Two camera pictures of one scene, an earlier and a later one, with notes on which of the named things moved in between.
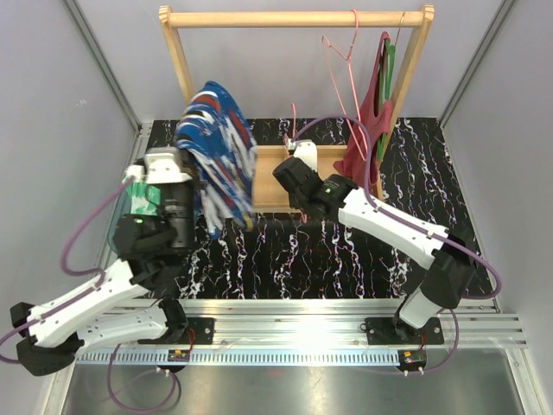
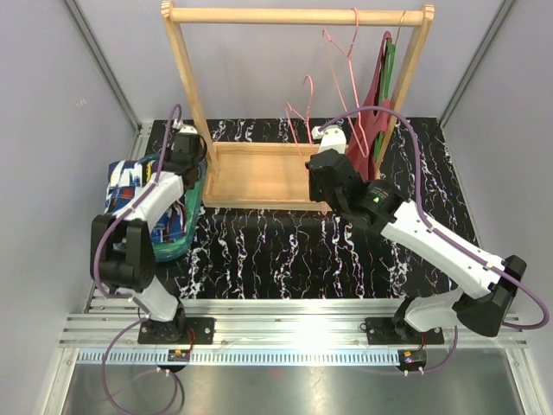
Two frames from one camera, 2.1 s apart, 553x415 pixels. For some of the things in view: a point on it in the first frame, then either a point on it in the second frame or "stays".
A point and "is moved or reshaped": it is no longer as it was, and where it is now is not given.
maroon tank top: x=360 y=159 stays
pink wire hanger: x=289 y=140 → x=302 y=127
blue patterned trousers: x=225 y=151 is moved or reshaped
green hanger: x=390 y=55 stays
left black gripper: x=190 y=183 → x=167 y=161
